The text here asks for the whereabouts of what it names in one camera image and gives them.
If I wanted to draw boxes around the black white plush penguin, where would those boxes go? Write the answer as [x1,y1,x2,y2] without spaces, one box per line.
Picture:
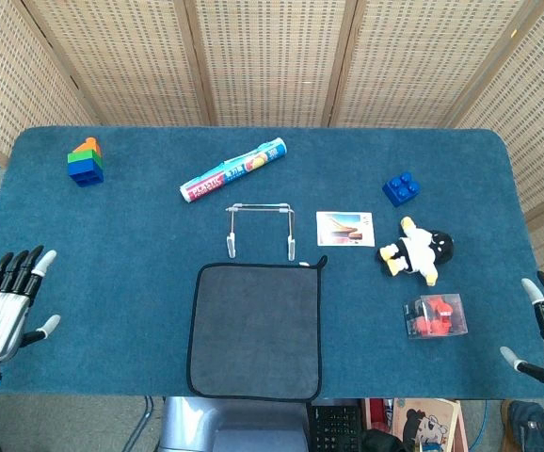
[376,216,456,288]

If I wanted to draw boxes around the stacked blue green orange blocks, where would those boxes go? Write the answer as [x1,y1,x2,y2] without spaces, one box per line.
[67,137,104,188]

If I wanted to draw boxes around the blue toy brick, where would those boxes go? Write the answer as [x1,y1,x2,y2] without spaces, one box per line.
[381,171,422,208]

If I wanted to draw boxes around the plastic food wrap roll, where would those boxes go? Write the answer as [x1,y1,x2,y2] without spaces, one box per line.
[179,137,288,205]

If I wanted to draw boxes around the woven rattan folding screen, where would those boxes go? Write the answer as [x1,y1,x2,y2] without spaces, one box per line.
[0,0,544,302]

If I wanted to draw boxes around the cartoon printed wooden board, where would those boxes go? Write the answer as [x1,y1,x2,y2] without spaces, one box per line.
[392,397,464,452]

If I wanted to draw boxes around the palace photo postcard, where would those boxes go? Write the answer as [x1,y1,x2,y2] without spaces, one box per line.
[315,210,376,249]

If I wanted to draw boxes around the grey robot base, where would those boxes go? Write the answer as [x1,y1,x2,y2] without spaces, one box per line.
[158,395,311,452]

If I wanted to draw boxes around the blue grey microfibre cloth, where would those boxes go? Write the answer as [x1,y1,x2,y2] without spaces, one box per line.
[185,255,328,402]

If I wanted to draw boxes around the silver wire rack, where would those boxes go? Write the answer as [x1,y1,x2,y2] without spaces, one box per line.
[224,201,299,263]

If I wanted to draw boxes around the black keyboard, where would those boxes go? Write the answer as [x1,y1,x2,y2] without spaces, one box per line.
[308,403,363,452]

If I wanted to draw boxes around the grey cable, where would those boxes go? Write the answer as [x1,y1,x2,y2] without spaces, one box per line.
[128,395,155,452]

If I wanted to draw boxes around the blue denim trouser leg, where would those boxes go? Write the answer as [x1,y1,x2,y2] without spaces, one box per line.
[502,398,544,452]

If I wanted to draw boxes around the teal table mat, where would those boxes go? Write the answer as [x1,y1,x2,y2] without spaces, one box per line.
[0,125,544,401]

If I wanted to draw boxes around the dark object at edge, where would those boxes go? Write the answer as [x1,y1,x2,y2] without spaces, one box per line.
[402,292,470,341]

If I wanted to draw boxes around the blue cable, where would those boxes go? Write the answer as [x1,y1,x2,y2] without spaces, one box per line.
[469,399,489,451]

